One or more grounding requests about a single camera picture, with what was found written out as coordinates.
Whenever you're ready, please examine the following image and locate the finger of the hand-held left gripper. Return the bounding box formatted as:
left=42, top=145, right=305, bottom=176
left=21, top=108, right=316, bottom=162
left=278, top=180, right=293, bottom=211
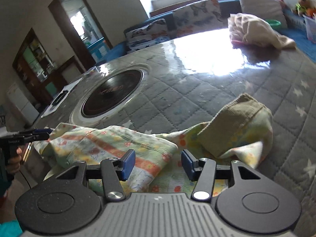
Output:
left=19, top=128, right=54, bottom=136
left=23, top=133, right=50, bottom=143

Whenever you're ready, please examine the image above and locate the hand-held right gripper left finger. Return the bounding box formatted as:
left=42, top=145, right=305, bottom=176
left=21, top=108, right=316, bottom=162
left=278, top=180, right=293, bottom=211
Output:
left=56, top=149, right=136, bottom=201

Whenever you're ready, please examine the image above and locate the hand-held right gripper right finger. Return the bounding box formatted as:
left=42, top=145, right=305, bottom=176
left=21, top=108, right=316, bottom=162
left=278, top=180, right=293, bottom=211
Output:
left=181, top=150, right=261, bottom=201

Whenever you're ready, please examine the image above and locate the floral children's garment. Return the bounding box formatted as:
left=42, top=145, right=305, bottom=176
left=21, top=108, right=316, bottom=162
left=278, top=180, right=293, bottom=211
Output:
left=39, top=93, right=273, bottom=198

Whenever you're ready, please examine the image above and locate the person's left hand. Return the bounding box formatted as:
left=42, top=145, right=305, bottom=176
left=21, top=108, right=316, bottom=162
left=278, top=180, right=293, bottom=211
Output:
left=5, top=147, right=22, bottom=176

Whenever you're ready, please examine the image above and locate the white appliance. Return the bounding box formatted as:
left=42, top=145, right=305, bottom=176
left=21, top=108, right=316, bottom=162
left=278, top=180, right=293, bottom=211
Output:
left=6, top=81, right=40, bottom=127

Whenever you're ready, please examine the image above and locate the dark wooden cabinet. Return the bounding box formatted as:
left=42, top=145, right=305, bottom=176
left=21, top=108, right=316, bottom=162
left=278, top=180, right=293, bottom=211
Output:
left=12, top=28, right=76, bottom=105

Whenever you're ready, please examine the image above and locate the round black induction cooker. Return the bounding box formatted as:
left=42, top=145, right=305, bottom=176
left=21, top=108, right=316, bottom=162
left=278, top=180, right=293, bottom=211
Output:
left=70, top=64, right=149, bottom=129

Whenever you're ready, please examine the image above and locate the grey quilted star table cover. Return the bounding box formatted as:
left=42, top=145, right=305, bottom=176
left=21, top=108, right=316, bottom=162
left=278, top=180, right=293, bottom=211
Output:
left=32, top=27, right=316, bottom=203

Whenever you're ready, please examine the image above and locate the blue box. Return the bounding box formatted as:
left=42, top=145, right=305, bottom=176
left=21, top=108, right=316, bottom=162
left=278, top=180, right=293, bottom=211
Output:
left=87, top=38, right=112, bottom=63

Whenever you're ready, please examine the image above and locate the small butterfly print cushion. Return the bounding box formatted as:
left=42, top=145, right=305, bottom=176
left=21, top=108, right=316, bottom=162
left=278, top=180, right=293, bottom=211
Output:
left=123, top=18, right=171, bottom=55

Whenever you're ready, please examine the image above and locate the large butterfly print cushion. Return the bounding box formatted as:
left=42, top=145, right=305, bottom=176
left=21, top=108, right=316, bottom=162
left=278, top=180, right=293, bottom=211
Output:
left=171, top=0, right=223, bottom=39

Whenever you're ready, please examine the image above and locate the cream cloth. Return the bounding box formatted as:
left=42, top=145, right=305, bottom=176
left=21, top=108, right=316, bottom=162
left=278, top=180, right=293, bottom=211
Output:
left=227, top=13, right=297, bottom=50

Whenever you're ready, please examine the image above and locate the white pillow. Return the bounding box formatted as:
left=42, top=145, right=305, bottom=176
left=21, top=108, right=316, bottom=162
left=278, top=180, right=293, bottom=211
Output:
left=238, top=0, right=288, bottom=29

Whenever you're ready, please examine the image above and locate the blue sofa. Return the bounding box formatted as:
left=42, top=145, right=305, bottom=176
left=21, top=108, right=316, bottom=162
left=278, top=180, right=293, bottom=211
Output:
left=97, top=0, right=316, bottom=63

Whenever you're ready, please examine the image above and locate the clear plastic container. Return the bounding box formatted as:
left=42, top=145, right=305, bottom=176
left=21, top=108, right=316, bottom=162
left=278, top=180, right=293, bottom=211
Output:
left=303, top=14, right=316, bottom=43

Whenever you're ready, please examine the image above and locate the stuffed toy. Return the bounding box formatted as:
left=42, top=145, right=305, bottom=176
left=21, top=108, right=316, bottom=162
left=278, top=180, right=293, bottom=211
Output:
left=292, top=0, right=316, bottom=18

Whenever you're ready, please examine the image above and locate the white tray with black handle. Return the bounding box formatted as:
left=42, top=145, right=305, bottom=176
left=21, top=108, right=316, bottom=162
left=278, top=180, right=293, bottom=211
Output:
left=41, top=77, right=83, bottom=118

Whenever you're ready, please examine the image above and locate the black cable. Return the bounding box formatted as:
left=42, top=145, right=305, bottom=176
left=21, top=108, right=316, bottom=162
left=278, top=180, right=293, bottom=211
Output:
left=19, top=167, right=33, bottom=191

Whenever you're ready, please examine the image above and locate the wooden door frame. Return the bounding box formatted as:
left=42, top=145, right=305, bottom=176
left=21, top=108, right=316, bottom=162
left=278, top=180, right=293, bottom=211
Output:
left=48, top=0, right=114, bottom=66

